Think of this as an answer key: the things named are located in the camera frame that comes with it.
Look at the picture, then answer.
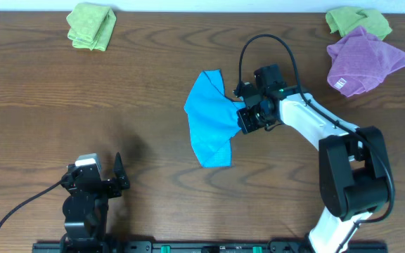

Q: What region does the crumpled green cloth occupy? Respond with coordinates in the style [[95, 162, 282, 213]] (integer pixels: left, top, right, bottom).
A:
[[326, 6, 392, 40]]

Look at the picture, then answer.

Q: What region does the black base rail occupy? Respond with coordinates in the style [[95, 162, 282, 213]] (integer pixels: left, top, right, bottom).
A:
[[32, 240, 388, 253]]

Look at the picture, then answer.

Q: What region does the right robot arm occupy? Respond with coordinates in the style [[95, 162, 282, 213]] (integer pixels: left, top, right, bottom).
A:
[[234, 65, 394, 252]]

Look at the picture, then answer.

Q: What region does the folded green cloth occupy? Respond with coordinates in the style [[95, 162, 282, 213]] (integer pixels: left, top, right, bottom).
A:
[[66, 3, 117, 51]]

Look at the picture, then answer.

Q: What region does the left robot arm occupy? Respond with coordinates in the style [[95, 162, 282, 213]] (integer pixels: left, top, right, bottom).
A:
[[59, 153, 130, 252]]

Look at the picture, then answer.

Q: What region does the blue cloth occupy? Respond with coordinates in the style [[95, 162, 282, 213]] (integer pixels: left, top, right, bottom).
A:
[[184, 70, 245, 168]]

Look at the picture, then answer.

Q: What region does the purple cloth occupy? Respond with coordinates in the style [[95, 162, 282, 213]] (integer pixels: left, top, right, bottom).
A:
[[327, 26, 405, 97]]

